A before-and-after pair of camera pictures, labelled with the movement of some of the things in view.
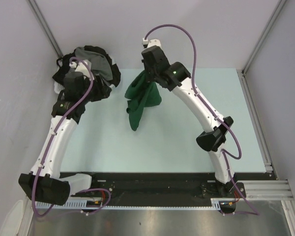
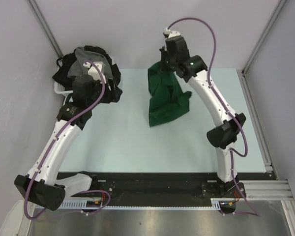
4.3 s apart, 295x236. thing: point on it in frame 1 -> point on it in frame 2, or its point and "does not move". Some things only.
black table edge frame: x=162 y=188 does not move
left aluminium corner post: x=46 y=27 does not move
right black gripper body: x=150 y=75 -> x=167 y=63
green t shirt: x=143 y=93 -> x=168 y=101
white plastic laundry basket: x=58 y=87 does not move
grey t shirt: x=99 y=64 does not move
